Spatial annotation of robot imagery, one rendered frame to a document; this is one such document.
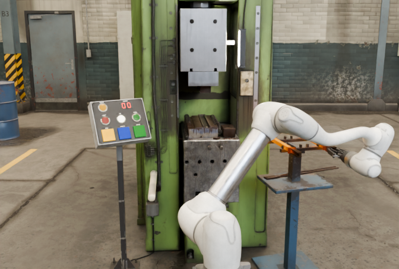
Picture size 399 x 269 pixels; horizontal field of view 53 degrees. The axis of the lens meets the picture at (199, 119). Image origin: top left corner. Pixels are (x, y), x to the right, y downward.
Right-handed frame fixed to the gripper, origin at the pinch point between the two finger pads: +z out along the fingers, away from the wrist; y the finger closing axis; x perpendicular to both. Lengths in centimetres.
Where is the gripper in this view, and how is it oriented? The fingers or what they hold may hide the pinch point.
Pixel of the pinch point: (330, 148)
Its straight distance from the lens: 251.5
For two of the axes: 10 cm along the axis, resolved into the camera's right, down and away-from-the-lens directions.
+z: -2.3, -2.0, 9.5
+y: 9.7, -0.5, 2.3
